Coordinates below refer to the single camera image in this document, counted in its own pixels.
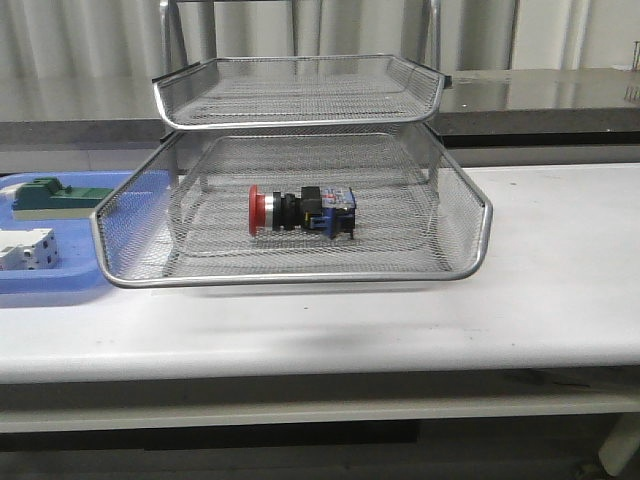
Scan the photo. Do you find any white circuit breaker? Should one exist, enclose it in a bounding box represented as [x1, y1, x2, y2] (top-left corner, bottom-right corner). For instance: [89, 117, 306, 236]
[1, 228, 59, 271]

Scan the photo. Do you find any silver metal rack frame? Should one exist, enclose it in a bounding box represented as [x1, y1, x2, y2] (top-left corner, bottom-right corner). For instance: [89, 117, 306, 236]
[146, 1, 447, 194]

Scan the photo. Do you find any silver mesh tray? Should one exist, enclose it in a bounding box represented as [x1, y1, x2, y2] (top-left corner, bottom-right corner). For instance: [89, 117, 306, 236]
[153, 54, 449, 131]
[91, 124, 493, 288]

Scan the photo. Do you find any red emergency stop button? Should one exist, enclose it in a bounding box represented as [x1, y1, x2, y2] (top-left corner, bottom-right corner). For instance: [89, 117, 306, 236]
[248, 185, 357, 239]

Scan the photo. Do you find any green and white switch module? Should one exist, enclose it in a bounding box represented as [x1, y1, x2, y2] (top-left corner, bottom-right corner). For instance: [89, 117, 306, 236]
[12, 177, 112, 220]

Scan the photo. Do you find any dark background counter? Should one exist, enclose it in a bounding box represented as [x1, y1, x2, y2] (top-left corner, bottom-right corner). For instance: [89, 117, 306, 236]
[1, 68, 639, 149]

